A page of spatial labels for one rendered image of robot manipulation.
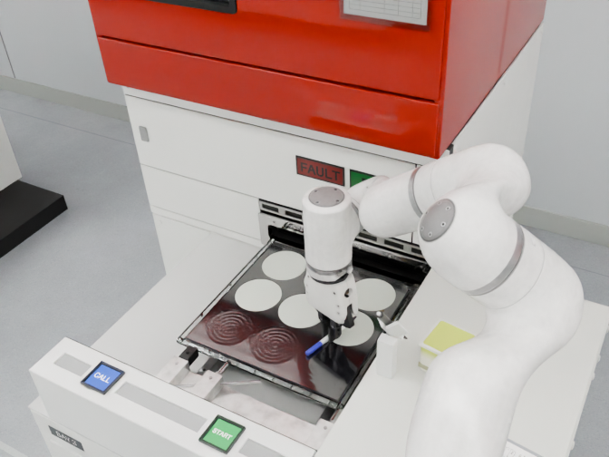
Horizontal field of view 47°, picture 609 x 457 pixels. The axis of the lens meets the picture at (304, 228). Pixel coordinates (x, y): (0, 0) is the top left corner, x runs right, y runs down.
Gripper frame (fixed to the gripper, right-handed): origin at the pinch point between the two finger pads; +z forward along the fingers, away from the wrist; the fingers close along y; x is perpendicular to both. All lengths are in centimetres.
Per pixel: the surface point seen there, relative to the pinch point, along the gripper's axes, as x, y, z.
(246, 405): 21.7, 0.6, 4.3
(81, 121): -81, 289, 92
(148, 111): -6, 67, -22
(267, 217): -14.6, 35.3, -1.6
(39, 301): 9, 163, 92
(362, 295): -13.1, 3.6, 2.3
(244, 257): -9.4, 39.7, 10.2
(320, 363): 6.3, -3.1, 2.4
